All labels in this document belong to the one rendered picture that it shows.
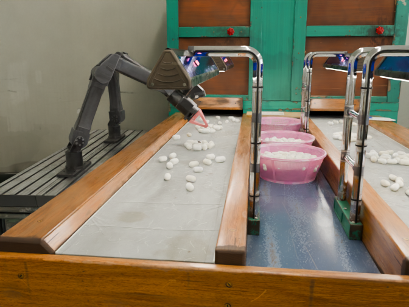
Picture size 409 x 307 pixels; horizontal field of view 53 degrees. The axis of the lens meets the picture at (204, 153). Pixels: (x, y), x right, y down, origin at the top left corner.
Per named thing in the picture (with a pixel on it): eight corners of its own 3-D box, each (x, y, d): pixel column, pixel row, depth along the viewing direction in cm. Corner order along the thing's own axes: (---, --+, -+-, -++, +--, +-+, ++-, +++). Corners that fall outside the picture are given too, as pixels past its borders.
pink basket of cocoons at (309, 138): (265, 167, 159) (265, 144, 157) (241, 152, 185) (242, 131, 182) (325, 163, 166) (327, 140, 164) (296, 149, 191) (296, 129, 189)
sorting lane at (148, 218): (55, 263, 76) (54, 253, 76) (193, 119, 251) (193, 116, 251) (214, 273, 73) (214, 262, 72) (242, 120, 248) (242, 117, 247)
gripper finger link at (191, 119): (213, 119, 175) (197, 104, 174) (212, 121, 168) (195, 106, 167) (203, 130, 176) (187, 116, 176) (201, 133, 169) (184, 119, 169)
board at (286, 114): (246, 116, 231) (246, 114, 231) (246, 113, 246) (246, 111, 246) (305, 117, 228) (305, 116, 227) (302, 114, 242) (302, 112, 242)
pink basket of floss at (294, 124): (276, 145, 200) (277, 126, 197) (241, 136, 221) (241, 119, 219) (312, 139, 215) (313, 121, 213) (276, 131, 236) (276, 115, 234)
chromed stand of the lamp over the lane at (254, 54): (182, 231, 101) (179, 45, 91) (193, 203, 120) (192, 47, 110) (259, 235, 99) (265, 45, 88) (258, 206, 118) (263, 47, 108)
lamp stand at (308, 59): (302, 149, 190) (307, 51, 180) (297, 141, 209) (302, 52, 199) (344, 150, 188) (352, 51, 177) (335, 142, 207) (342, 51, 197)
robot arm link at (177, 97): (187, 98, 173) (174, 87, 173) (188, 95, 168) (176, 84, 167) (176, 109, 172) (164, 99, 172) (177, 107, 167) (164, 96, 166)
